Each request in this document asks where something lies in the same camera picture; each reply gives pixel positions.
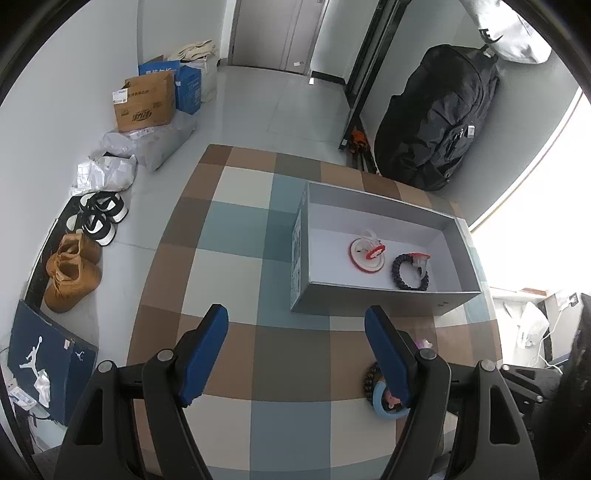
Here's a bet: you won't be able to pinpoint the blue silicone bracelet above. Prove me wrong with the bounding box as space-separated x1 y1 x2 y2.
372 380 411 421

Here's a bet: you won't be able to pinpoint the black spiral hair tie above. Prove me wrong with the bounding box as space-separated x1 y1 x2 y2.
390 253 431 292

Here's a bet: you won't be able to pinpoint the white round badge red rim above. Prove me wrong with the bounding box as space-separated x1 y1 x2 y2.
349 237 386 274

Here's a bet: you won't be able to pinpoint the checkered tablecloth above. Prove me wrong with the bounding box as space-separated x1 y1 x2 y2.
126 143 505 480

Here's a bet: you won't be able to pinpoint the grey open cardboard box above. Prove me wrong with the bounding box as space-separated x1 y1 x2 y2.
290 182 482 317

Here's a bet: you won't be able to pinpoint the tan boots pair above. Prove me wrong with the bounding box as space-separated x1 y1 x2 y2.
44 233 102 313

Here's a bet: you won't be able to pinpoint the navy Jordan shoe box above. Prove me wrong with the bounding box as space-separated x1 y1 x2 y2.
7 301 97 426

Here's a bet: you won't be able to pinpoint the black white sandals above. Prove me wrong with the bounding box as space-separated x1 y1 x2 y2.
65 191 128 247

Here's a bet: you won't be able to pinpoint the white plastic bag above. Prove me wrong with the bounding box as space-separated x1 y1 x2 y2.
70 156 137 196

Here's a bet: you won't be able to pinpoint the grey plastic mailer bag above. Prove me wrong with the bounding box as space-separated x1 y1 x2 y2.
100 111 198 173

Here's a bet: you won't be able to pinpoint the black backpack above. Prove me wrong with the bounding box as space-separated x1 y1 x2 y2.
374 44 500 191

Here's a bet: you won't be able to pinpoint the brown cardboard box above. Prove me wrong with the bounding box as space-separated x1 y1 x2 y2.
111 71 175 132

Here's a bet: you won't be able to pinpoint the blue cardboard box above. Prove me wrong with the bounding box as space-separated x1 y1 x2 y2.
138 60 201 115

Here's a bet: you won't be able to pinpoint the beige tote bag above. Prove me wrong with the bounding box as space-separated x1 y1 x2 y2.
168 39 217 63

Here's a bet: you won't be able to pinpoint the grey door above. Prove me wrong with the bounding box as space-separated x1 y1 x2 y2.
228 0 328 75

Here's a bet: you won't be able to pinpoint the white hanging bag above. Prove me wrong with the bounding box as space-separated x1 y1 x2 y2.
460 0 552 65

